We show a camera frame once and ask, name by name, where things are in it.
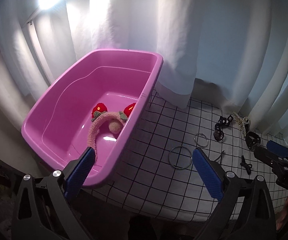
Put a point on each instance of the white black grid bedsheet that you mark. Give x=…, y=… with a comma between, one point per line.
x=155, y=176

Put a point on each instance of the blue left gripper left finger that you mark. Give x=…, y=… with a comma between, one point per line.
x=76, y=172

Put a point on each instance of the gold pearl hair claw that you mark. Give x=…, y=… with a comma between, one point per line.
x=243, y=123

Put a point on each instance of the pink fuzzy strawberry headband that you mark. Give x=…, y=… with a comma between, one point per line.
x=115, y=120

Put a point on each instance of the black digital wristwatch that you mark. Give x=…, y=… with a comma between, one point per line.
x=252, y=140

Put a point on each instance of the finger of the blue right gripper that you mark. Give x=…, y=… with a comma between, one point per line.
x=277, y=149
x=267, y=157

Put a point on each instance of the pink plastic tub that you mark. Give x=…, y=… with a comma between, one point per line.
x=57, y=126

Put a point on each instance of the white curtain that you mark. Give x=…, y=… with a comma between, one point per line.
x=231, y=53

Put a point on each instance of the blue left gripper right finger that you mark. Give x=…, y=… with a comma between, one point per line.
x=209, y=173

